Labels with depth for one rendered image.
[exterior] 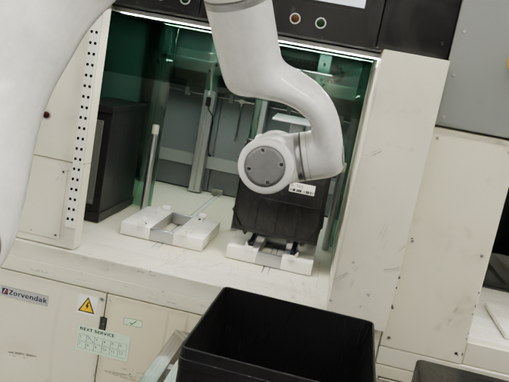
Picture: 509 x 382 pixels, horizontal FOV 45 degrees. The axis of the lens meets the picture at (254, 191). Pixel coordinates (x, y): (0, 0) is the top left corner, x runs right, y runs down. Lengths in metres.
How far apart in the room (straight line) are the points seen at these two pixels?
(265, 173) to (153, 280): 0.53
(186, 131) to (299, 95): 1.35
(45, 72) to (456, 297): 0.93
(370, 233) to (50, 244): 0.69
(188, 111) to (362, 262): 1.14
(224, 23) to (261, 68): 0.08
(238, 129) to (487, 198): 1.10
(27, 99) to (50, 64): 0.04
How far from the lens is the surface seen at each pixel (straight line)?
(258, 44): 0.84
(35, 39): 0.64
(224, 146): 2.17
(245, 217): 1.48
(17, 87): 0.63
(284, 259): 1.48
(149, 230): 1.53
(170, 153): 2.20
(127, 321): 1.40
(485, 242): 1.28
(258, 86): 0.86
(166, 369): 1.20
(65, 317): 1.45
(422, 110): 1.18
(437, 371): 1.19
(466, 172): 1.25
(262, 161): 0.90
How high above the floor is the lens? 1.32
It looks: 11 degrees down
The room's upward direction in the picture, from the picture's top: 11 degrees clockwise
